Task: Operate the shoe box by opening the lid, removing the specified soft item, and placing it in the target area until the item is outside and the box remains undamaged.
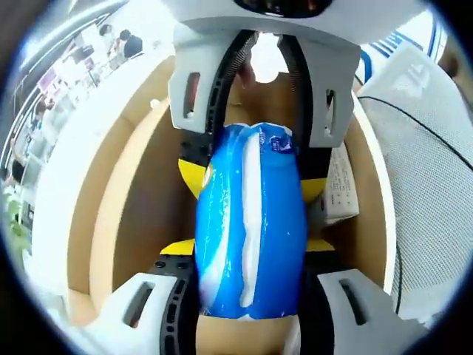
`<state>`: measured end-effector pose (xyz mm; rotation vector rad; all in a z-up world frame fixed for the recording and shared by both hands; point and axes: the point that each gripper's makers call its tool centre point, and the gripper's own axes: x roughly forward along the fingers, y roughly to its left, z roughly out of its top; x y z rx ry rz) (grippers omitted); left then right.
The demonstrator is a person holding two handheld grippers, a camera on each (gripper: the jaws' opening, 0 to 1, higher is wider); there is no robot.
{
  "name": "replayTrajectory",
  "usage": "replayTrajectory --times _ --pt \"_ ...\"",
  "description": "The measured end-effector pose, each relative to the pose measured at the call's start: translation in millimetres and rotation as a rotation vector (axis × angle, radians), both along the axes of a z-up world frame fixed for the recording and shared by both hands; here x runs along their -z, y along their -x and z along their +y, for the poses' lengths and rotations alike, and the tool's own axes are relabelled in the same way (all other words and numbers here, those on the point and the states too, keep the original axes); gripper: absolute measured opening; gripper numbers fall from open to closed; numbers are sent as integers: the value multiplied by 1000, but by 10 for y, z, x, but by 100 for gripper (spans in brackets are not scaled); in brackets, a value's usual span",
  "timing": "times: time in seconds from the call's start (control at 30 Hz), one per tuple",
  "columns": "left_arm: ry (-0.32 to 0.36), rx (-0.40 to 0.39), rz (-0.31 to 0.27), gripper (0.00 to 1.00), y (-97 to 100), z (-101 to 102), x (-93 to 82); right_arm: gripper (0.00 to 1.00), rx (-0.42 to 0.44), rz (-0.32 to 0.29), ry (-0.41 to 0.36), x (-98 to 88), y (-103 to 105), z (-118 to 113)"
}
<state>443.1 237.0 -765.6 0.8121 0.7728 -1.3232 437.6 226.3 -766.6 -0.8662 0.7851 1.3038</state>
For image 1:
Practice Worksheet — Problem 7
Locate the blue white partition board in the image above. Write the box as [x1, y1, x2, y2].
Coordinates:
[354, 21, 446, 84]

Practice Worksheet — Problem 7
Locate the blue soft tissue pack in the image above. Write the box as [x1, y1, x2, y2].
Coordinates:
[194, 121, 308, 321]

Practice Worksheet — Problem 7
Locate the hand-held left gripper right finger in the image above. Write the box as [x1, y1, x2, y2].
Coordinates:
[300, 239, 412, 355]

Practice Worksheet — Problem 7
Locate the large hanging monitor screen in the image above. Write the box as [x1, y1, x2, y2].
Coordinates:
[38, 70, 57, 90]

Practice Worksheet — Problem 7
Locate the dark monitor screen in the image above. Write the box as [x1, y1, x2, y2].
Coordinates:
[79, 46, 95, 70]

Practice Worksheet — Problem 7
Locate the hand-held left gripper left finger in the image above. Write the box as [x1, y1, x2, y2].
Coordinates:
[98, 239, 203, 355]

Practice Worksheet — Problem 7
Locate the brown cardboard shoe box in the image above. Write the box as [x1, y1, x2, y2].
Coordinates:
[66, 55, 389, 355]

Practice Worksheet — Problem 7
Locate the black cable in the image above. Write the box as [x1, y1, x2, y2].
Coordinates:
[358, 95, 473, 316]

